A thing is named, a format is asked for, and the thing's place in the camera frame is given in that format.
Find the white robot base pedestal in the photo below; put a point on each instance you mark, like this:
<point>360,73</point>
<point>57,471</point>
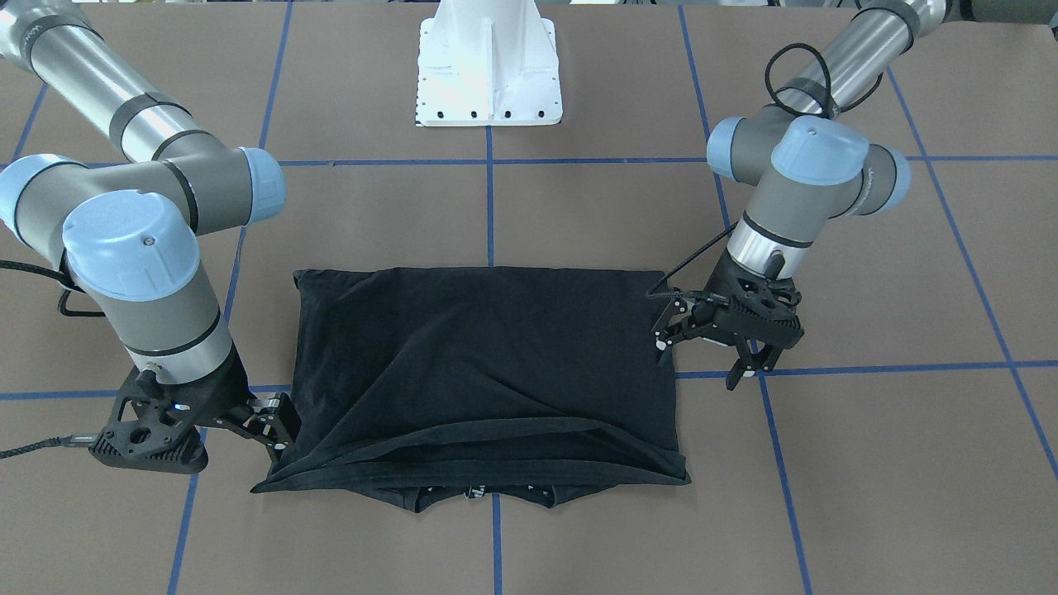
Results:
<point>488,63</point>

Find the black t-shirt with logo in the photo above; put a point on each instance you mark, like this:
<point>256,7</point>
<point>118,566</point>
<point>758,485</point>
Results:
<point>416,385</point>

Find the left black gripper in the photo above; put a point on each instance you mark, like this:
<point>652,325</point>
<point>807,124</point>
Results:
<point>729,272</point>

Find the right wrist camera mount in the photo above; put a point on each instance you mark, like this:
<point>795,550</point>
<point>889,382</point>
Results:
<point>145,431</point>

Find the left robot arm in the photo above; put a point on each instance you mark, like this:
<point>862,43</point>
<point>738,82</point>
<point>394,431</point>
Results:
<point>806,169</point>

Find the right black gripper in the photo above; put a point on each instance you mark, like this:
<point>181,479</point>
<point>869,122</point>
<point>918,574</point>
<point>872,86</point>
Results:
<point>225,388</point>

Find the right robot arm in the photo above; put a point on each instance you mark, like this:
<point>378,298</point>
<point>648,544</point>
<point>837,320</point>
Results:
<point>128,235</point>

